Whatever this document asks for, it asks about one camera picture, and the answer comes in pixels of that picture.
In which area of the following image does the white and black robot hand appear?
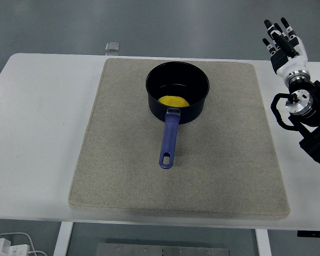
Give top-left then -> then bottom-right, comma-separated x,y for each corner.
261,17 -> 309,81

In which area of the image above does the yellow potato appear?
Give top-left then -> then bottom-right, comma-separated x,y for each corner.
157,95 -> 190,108

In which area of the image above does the small metal floor box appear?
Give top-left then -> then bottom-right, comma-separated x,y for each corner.
106,42 -> 121,56

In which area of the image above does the white table leg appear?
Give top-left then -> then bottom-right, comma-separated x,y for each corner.
53,221 -> 75,256
254,228 -> 272,256

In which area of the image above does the beige fabric mat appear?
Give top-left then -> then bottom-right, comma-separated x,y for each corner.
68,58 -> 291,221

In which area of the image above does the grey metal plate with screws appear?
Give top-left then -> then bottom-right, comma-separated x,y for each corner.
95,243 -> 231,256

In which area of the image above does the white power strip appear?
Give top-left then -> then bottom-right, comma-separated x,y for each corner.
0,238 -> 30,256

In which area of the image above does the dark blue pot with handle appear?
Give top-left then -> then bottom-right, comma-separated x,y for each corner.
145,61 -> 211,170

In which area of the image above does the white cable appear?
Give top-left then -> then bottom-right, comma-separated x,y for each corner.
0,231 -> 47,256

